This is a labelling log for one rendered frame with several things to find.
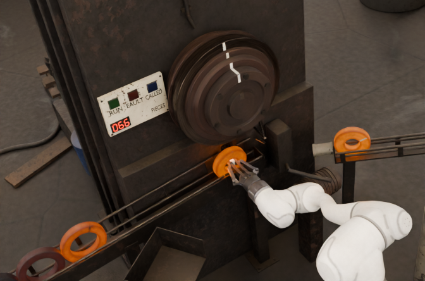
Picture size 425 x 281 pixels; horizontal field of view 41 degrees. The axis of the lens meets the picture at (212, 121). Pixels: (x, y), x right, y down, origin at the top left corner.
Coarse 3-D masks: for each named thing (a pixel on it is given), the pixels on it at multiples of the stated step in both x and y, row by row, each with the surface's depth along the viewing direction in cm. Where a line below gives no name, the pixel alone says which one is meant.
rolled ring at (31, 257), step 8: (40, 248) 219; (48, 248) 220; (24, 256) 217; (32, 256) 216; (40, 256) 218; (48, 256) 220; (56, 256) 222; (24, 264) 216; (56, 264) 226; (64, 264) 226; (16, 272) 218; (24, 272) 218; (48, 272) 228; (24, 280) 220; (32, 280) 223; (40, 280) 225
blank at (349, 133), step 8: (344, 128) 250; (352, 128) 248; (360, 128) 248; (336, 136) 251; (344, 136) 249; (352, 136) 248; (360, 136) 248; (368, 136) 249; (336, 144) 253; (344, 144) 252; (360, 144) 251; (368, 144) 250
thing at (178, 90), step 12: (228, 36) 214; (240, 36) 215; (204, 48) 210; (216, 48) 208; (228, 48) 210; (264, 48) 220; (192, 60) 209; (204, 60) 207; (276, 60) 226; (180, 72) 211; (192, 72) 207; (276, 72) 230; (180, 84) 208; (276, 84) 233; (180, 96) 210; (180, 108) 213; (180, 120) 216; (192, 132) 223; (204, 144) 229; (216, 144) 233
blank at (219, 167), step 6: (228, 150) 241; (234, 150) 241; (240, 150) 243; (222, 156) 240; (228, 156) 241; (234, 156) 243; (240, 156) 245; (246, 156) 248; (216, 162) 241; (222, 162) 241; (216, 168) 242; (222, 168) 244; (216, 174) 244; (222, 174) 246
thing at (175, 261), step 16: (160, 240) 232; (176, 240) 227; (192, 240) 222; (144, 256) 222; (160, 256) 230; (176, 256) 229; (192, 256) 228; (128, 272) 212; (144, 272) 224; (160, 272) 225; (176, 272) 224; (192, 272) 223
